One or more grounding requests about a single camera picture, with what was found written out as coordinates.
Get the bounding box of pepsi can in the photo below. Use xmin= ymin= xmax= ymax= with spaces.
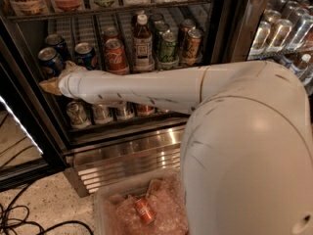
xmin=74 ymin=42 xmax=99 ymax=71
xmin=38 ymin=47 xmax=65 ymax=78
xmin=45 ymin=34 xmax=71 ymax=61

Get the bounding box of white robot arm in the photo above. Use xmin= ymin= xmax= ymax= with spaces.
xmin=40 ymin=61 xmax=313 ymax=235

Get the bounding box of bottom shelf leftmost can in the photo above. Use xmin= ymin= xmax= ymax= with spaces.
xmin=67 ymin=101 xmax=91 ymax=129

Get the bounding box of shelf silver can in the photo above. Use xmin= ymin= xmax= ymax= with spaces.
xmin=115 ymin=102 xmax=135 ymax=120
xmin=92 ymin=105 xmax=113 ymax=124

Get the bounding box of stainless fridge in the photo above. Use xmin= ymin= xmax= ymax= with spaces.
xmin=0 ymin=0 xmax=304 ymax=196

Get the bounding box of front coca-cola can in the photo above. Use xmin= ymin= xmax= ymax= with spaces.
xmin=105 ymin=39 xmax=129 ymax=75

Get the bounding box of rear red soda can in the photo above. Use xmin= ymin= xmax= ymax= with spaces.
xmin=103 ymin=26 xmax=121 ymax=42

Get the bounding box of bottom shelf red can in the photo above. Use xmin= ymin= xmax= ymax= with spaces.
xmin=137 ymin=104 xmax=155 ymax=117

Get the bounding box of front green soda can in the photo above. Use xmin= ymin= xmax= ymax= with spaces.
xmin=158 ymin=32 xmax=178 ymax=63

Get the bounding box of green soda can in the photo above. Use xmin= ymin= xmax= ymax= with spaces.
xmin=158 ymin=32 xmax=178 ymax=63
xmin=154 ymin=23 xmax=170 ymax=53

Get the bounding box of rear green soda can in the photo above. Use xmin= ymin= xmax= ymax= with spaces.
xmin=154 ymin=23 xmax=170 ymax=53

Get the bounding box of front orange-brown can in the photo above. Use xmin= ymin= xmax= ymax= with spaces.
xmin=182 ymin=28 xmax=202 ymax=59

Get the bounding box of orange-brown can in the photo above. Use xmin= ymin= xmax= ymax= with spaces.
xmin=182 ymin=28 xmax=202 ymax=59
xmin=178 ymin=19 xmax=196 ymax=49

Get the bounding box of rear orange-brown can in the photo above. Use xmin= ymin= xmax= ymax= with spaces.
xmin=178 ymin=19 xmax=196 ymax=49

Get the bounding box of red can in bin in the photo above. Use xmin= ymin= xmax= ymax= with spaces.
xmin=135 ymin=198 xmax=156 ymax=225

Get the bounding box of fridge glass door right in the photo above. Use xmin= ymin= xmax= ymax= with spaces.
xmin=224 ymin=0 xmax=313 ymax=67

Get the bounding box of brown tea bottle white cap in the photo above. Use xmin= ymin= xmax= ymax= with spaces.
xmin=133 ymin=14 xmax=154 ymax=72

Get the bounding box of clear plastic bin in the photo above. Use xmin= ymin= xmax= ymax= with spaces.
xmin=95 ymin=168 xmax=189 ymax=235

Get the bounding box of black cables left floor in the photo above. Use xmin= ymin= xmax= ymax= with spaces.
xmin=0 ymin=179 xmax=95 ymax=235

